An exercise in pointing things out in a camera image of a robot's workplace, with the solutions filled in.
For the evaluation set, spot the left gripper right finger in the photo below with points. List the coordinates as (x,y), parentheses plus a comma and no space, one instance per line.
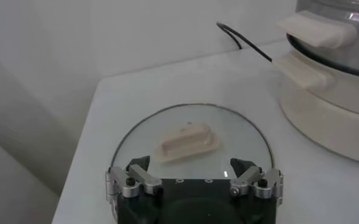
(249,179)

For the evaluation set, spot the cream electric cooker base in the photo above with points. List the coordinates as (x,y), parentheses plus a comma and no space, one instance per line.
(328,121)

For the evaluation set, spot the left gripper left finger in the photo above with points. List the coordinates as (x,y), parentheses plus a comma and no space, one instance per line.
(142,179)

